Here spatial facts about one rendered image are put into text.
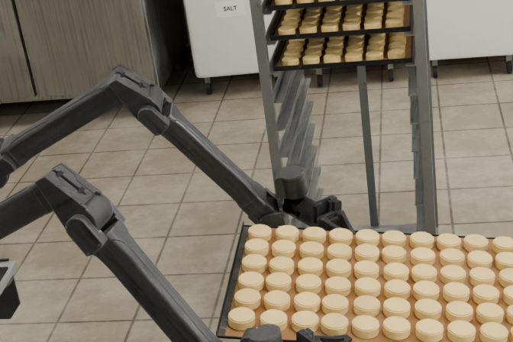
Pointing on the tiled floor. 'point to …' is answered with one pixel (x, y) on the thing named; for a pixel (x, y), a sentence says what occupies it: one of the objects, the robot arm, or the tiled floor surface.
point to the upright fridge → (86, 23)
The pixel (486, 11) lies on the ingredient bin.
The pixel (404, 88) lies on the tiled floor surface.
